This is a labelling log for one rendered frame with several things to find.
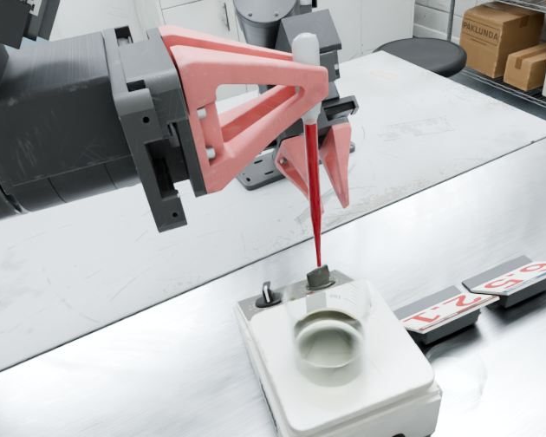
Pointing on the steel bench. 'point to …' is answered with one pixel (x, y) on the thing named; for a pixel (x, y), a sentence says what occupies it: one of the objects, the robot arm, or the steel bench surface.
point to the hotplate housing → (424, 419)
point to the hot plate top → (355, 395)
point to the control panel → (252, 306)
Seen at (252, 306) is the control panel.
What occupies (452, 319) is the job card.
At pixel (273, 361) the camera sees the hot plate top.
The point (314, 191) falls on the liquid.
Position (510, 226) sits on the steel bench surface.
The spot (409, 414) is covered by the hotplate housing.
